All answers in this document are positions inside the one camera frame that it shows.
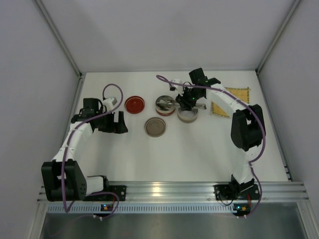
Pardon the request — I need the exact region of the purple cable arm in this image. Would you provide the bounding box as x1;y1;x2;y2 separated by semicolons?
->
156;74;267;220
62;84;124;222

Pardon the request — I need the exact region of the slotted cable duct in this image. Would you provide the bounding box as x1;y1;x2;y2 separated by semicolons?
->
46;203;250;214

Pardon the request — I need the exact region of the brown metal lunch tin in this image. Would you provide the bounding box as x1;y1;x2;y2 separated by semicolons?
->
177;108;199;123

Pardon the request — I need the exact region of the bamboo sushi mat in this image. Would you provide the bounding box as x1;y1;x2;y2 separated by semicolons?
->
211;87;250;118

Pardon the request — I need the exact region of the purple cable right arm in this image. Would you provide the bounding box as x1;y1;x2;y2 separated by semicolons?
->
156;74;267;220

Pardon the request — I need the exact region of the dark sushi roll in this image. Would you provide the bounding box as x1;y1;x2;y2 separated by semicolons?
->
158;104;168;111

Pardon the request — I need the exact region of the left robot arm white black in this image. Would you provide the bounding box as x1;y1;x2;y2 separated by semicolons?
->
41;97;128;202

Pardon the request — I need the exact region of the red round lid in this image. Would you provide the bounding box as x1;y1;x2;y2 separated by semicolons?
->
125;96;145;114

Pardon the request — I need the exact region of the aluminium mounting rail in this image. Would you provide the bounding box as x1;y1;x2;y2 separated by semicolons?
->
37;181;310;203

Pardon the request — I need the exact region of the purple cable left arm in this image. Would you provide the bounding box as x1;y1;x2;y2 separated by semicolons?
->
62;84;124;222

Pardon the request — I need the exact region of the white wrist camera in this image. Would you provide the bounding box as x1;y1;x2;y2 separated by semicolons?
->
169;79;183;92
102;97;118;111

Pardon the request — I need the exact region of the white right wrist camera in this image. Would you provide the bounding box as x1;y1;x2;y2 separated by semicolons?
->
169;79;183;92

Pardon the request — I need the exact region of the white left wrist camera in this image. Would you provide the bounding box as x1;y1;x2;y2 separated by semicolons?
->
102;97;118;111

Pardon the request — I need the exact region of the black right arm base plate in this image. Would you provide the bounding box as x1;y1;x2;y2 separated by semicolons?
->
213;184;260;202

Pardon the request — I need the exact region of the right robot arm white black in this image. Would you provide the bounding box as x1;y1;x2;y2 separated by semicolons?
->
169;68;266;196

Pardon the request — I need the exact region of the brown round lid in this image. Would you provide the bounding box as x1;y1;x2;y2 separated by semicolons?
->
144;117;166;137

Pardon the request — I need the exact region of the red metal lunch tin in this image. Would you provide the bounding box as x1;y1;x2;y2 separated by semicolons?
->
155;95;175;116

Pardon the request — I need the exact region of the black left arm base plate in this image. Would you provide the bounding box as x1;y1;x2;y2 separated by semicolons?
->
84;185;127;202

